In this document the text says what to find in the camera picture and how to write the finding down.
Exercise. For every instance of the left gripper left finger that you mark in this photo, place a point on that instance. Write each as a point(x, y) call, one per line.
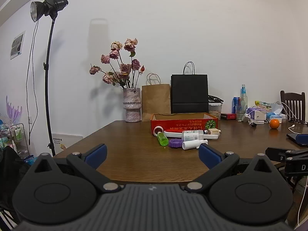
point(86, 164)

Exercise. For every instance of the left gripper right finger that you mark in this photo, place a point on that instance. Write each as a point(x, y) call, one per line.
point(219, 164)

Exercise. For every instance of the beige square jar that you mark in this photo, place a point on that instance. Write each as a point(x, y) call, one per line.
point(213, 131)

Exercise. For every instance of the small white spray bottle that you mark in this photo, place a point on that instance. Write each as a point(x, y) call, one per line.
point(186, 145)

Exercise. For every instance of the large white labelled bottle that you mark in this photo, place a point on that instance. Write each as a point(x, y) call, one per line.
point(190, 135)

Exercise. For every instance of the purple ridged lid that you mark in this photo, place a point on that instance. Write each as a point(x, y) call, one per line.
point(175, 143)

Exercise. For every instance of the white red lint brush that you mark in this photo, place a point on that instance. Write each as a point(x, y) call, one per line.
point(179, 135)

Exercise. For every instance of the green spray bottle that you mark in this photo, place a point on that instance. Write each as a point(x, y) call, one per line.
point(163, 140)

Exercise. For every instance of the white tape roll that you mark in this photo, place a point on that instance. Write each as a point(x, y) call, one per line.
point(157, 130)

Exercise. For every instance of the black smartphone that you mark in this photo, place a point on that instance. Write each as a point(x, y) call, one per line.
point(299, 139)

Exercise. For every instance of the orange fruit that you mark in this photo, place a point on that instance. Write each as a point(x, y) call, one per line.
point(274, 123)

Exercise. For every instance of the red flat box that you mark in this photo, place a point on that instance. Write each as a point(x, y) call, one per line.
point(228, 116)

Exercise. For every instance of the blue tissue box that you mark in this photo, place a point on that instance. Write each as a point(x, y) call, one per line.
point(272, 115)

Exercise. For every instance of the dark wooden chair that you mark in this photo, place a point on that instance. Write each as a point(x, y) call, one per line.
point(294, 105)

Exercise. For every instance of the clear glass bottle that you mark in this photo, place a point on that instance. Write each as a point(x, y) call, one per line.
point(242, 104)

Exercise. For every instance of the clear container with grains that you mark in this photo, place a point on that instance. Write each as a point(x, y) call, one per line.
point(215, 106)

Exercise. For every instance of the purple white tissue pack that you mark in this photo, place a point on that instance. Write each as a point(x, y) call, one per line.
point(256, 114)

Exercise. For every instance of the colourful snack packet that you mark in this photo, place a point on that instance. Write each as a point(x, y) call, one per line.
point(262, 104)

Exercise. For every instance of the red cardboard box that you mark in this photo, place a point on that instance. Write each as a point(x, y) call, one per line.
point(183, 121)

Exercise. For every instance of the blue drink can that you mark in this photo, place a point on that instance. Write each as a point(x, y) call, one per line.
point(236, 105)

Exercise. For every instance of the pink marbled vase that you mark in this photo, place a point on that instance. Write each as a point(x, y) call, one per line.
point(132, 104)

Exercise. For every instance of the black paper bag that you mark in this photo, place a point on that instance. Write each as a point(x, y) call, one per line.
point(189, 92)

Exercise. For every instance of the purple mermaid tail decoration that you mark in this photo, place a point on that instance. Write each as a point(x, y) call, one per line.
point(13, 113)

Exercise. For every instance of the brown paper bag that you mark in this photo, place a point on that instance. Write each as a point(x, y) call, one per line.
point(155, 97)

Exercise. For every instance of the dried pink roses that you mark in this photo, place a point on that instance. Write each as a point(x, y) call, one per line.
point(126, 75)

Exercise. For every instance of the studio light on stand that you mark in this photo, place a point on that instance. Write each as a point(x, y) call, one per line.
point(46, 8)

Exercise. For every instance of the wire rack with bottles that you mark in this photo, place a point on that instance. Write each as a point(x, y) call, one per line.
point(15, 137)

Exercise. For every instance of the wall poster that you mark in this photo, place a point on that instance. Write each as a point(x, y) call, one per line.
point(17, 45)

